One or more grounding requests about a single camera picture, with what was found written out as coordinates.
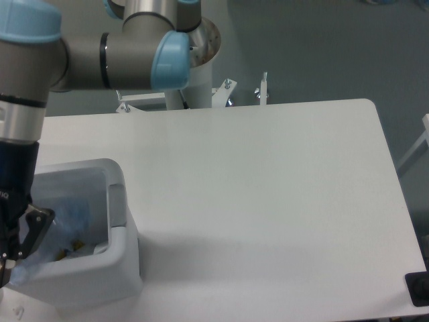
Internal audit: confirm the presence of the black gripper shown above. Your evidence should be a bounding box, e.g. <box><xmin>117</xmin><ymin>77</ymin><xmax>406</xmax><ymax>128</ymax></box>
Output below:
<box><xmin>0</xmin><ymin>142</ymin><xmax>55</xmax><ymax>288</ymax></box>

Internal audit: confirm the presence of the clear crushed plastic bottle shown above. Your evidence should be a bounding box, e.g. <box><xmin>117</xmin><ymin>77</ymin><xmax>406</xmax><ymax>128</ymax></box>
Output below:
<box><xmin>9</xmin><ymin>197</ymin><xmax>91</xmax><ymax>286</ymax></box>

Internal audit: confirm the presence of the white paper trash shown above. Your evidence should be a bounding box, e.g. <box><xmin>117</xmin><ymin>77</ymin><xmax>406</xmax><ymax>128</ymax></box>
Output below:
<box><xmin>82</xmin><ymin>243</ymin><xmax>109</xmax><ymax>256</ymax></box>

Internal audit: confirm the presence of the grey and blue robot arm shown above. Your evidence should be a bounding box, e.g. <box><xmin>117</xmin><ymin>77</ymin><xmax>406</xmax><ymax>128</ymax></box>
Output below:
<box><xmin>1</xmin><ymin>1</ymin><xmax>201</xmax><ymax>286</ymax></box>

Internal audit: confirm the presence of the white plastic trash can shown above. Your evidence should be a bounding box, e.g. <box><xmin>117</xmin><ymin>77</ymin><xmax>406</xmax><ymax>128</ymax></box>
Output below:
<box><xmin>7</xmin><ymin>159</ymin><xmax>142</xmax><ymax>307</ymax></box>

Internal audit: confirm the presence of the yellow wrapper in bin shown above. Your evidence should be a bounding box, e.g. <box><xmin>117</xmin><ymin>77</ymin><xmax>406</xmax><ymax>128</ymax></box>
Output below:
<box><xmin>55</xmin><ymin>239</ymin><xmax>85</xmax><ymax>261</ymax></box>

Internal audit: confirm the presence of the black clamp at table edge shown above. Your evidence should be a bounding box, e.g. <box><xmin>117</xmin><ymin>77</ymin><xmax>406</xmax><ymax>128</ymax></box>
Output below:
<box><xmin>405</xmin><ymin>271</ymin><xmax>428</xmax><ymax>307</ymax></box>

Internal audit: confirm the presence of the white pedestal base frame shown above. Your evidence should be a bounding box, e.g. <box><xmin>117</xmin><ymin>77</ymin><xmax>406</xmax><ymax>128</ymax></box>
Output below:
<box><xmin>116</xmin><ymin>71</ymin><xmax>269</xmax><ymax>113</ymax></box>

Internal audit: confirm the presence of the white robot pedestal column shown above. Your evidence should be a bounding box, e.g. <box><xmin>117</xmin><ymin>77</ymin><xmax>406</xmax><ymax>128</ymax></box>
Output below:
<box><xmin>165</xmin><ymin>17</ymin><xmax>221</xmax><ymax>110</ymax></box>

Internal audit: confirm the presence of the white frame at right edge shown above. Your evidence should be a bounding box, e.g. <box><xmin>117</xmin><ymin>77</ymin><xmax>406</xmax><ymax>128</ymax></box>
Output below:
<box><xmin>396</xmin><ymin>114</ymin><xmax>428</xmax><ymax>178</ymax></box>

